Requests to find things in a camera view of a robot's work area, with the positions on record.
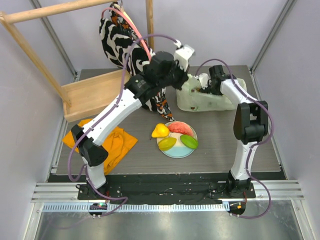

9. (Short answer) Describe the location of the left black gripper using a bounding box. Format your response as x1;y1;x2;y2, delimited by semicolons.
157;58;189;91

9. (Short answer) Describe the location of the green avocado print plastic bag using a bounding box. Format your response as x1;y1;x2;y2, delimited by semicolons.
176;74;237;112

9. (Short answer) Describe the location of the red fake watermelon slice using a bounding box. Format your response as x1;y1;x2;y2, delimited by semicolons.
167;121;194;137

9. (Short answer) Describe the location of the yellow fake pear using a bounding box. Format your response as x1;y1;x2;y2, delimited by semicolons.
151;123;170;138

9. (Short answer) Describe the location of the green fake fruit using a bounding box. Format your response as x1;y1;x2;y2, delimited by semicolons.
180;134;199;149

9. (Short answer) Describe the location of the cream and blue ceramic plate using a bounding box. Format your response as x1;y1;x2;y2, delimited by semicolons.
156;122;198;159

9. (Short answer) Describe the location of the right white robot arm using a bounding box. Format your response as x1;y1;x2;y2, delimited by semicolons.
197;65;269;198

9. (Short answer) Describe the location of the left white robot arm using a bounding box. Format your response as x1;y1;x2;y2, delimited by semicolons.
71;47;193;200

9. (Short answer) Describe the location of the zebra print tote bag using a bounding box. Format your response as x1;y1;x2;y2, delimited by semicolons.
99;1;175;122

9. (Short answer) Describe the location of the wooden tray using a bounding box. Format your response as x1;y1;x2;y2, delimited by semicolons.
62;70;124;122

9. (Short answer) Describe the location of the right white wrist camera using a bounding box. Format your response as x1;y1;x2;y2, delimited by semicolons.
198;73;210;89

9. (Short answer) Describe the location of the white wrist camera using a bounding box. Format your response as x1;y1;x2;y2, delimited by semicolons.
198;73;210;89
173;45;195;72

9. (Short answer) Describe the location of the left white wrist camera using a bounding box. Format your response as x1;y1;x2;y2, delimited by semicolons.
173;45;195;72

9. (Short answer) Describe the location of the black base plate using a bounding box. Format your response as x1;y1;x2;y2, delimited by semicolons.
77;172;257;204

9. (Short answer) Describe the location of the white slotted cable duct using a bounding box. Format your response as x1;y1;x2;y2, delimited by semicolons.
42;202;230;213

